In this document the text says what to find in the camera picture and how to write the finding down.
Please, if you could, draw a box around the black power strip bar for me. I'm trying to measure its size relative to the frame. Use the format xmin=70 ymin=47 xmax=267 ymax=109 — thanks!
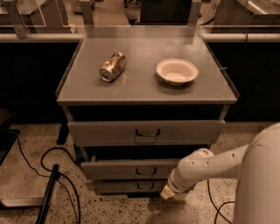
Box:
xmin=36 ymin=164 xmax=59 ymax=224

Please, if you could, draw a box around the grey drawer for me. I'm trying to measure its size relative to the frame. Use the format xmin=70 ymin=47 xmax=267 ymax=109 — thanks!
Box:
xmin=87 ymin=180 xmax=167 ymax=195
xmin=81 ymin=159 xmax=178 ymax=180
xmin=68 ymin=120 xmax=226 ymax=147

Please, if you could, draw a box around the grey top drawer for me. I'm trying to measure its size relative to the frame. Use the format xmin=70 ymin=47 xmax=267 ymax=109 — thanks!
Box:
xmin=68 ymin=120 xmax=226 ymax=147

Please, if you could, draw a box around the white paper bowl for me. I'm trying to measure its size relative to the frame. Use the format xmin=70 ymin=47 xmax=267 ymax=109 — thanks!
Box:
xmin=156 ymin=59 xmax=199 ymax=86

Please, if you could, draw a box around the dark monitor screen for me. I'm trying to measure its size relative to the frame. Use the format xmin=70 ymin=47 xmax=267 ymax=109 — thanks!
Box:
xmin=140 ymin=0 xmax=192 ymax=24

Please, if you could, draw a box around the black floor cable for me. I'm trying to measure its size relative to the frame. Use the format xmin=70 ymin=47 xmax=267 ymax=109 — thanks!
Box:
xmin=5 ymin=129 xmax=88 ymax=224
xmin=206 ymin=178 xmax=236 ymax=224

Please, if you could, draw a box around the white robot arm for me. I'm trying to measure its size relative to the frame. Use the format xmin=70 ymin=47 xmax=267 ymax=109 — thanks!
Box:
xmin=161 ymin=123 xmax=280 ymax=224

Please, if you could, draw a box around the black floor cable left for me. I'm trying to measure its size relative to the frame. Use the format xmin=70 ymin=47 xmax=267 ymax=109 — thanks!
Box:
xmin=5 ymin=129 xmax=88 ymax=224

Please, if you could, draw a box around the grey drawer cabinet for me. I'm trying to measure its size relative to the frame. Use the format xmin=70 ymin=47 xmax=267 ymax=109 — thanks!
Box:
xmin=55 ymin=25 xmax=240 ymax=196

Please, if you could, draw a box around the crushed gold soda can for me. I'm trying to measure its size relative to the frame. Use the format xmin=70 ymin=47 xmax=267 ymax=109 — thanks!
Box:
xmin=99 ymin=52 xmax=127 ymax=82

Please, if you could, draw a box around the grey bottom drawer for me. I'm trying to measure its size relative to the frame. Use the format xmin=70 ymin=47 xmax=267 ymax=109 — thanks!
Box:
xmin=87 ymin=180 xmax=167 ymax=195

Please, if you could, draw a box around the black flat panel left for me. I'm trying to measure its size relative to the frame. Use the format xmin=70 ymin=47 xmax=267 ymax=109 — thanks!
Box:
xmin=0 ymin=129 xmax=20 ymax=166

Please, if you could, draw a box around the black floor cable right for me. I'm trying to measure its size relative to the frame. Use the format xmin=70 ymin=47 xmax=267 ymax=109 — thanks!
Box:
xmin=206 ymin=178 xmax=236 ymax=224

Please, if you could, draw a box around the white horizontal rail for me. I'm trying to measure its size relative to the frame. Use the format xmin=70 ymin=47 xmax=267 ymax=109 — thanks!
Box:
xmin=0 ymin=33 xmax=280 ymax=43

